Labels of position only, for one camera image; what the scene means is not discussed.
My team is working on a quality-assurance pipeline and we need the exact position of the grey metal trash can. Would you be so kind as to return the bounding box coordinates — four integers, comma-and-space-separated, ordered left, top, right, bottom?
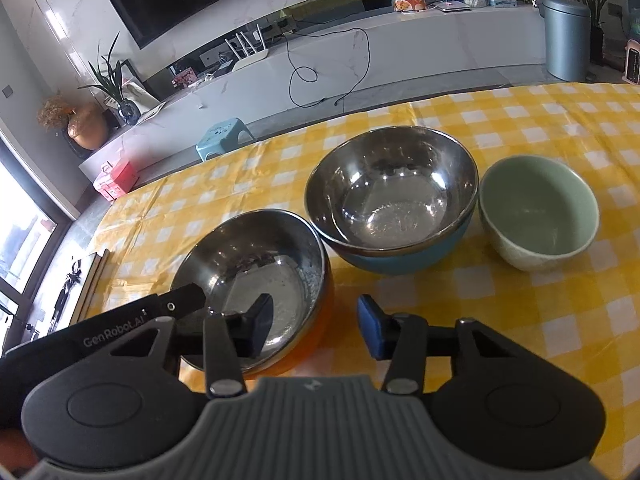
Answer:
542, 0, 592, 82

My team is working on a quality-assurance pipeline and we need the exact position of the copper acorn vase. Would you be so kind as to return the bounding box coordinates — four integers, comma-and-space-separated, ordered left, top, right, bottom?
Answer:
67, 102, 109, 151

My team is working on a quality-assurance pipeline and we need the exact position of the light blue plastic stool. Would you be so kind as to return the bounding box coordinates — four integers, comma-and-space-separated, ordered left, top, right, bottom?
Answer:
195, 117, 258, 163

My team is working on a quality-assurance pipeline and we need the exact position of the dried flower bunch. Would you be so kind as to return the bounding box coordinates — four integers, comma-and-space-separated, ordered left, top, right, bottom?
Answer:
37, 92, 76, 132

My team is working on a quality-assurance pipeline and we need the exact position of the black power cable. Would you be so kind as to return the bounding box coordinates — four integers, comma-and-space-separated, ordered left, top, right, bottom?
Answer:
286, 15, 371, 109

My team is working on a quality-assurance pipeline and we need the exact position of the blue steel-lined bowl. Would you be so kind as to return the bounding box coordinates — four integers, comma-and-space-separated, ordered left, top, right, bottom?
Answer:
304, 127, 479, 276

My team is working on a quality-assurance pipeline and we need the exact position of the green plant in blue vase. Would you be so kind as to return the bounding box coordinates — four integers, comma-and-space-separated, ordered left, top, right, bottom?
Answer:
77, 32, 144, 126

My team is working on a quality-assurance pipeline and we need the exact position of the black pen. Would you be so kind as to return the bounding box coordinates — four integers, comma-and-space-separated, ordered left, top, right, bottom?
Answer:
51, 280, 77, 335

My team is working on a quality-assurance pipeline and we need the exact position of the white printed bag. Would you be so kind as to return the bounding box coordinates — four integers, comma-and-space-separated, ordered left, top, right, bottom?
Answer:
124, 77, 160, 114

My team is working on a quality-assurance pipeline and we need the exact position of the yellow checked tablecloth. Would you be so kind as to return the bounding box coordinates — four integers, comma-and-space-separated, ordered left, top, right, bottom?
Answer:
87, 81, 640, 396

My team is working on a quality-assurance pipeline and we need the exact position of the white marble television cabinet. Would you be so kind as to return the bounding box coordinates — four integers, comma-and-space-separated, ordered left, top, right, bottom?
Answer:
77, 2, 548, 191

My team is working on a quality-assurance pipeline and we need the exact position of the person's left hand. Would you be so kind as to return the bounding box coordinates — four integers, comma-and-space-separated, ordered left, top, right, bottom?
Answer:
0, 431, 37, 479

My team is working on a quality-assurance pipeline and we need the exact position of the pink plastic case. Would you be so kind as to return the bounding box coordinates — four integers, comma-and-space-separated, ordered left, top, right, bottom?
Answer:
94, 160, 140, 202

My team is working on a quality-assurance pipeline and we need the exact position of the green ceramic bowl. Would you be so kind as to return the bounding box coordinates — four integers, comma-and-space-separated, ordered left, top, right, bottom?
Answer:
478, 155, 600, 272

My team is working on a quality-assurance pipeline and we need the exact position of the white router with antennas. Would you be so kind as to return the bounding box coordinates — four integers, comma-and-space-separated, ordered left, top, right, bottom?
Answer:
225, 30, 271, 72

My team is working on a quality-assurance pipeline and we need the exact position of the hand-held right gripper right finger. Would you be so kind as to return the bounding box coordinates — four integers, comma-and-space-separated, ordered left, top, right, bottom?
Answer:
356, 294, 508, 395

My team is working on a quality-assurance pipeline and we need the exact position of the pink space heater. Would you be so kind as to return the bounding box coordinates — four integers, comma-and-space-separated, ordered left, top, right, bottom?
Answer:
621, 37, 640, 85

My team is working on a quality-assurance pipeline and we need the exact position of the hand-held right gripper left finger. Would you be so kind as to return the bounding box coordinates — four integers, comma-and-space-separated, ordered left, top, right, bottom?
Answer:
102, 294, 275, 397

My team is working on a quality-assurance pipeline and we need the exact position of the glass balcony door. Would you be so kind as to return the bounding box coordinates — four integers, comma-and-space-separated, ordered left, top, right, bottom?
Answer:
0, 130, 77, 352

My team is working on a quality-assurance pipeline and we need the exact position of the orange steel-lined bowl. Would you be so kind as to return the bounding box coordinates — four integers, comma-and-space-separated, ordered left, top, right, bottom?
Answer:
170, 208, 335, 378

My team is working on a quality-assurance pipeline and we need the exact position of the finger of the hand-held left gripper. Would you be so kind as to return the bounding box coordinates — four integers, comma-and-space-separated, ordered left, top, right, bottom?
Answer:
167, 283, 209, 323

